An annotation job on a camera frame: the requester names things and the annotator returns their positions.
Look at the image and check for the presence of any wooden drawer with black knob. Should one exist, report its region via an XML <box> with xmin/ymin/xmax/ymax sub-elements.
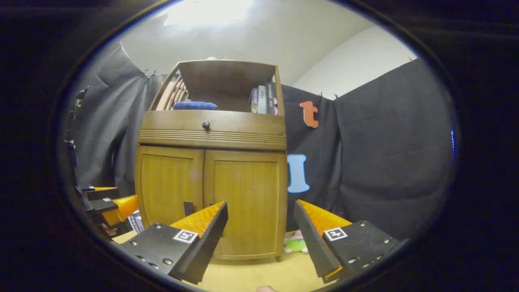
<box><xmin>141</xmin><ymin>110</ymin><xmax>287</xmax><ymax>137</ymax></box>

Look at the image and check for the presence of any green and pink plush toy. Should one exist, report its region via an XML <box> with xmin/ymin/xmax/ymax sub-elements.
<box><xmin>283</xmin><ymin>230</ymin><xmax>309</xmax><ymax>253</ymax></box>

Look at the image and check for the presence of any black backdrop cloth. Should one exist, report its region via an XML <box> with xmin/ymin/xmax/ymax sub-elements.
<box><xmin>67</xmin><ymin>41</ymin><xmax>457</xmax><ymax>244</ymax></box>

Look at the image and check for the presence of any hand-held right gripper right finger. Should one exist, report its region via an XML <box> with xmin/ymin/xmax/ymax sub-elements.
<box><xmin>294</xmin><ymin>200</ymin><xmax>408</xmax><ymax>284</ymax></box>

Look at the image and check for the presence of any black shelf book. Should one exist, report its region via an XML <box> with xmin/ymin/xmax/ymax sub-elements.
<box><xmin>266</xmin><ymin>82</ymin><xmax>277</xmax><ymax>115</ymax></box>

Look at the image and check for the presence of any yellow wood-pattern puzzle mat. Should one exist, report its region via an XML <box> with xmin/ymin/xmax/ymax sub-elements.
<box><xmin>112</xmin><ymin>229</ymin><xmax>325</xmax><ymax>292</ymax></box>

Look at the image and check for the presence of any folded blue cloth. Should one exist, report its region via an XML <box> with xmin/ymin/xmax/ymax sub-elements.
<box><xmin>174</xmin><ymin>101</ymin><xmax>218</xmax><ymax>111</ymax></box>

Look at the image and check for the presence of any wooden double-door shoe cabinet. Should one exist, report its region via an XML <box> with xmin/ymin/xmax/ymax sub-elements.
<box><xmin>134</xmin><ymin>60</ymin><xmax>288</xmax><ymax>262</ymax></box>

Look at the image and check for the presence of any wooden shoe cabinet door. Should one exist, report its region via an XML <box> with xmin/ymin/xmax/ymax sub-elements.
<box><xmin>135</xmin><ymin>145</ymin><xmax>204</xmax><ymax>228</ymax></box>
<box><xmin>203</xmin><ymin>150</ymin><xmax>288</xmax><ymax>260</ymax></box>

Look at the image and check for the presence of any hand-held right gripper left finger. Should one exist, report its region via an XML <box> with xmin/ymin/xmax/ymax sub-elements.
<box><xmin>121</xmin><ymin>202</ymin><xmax>228</xmax><ymax>285</ymax></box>

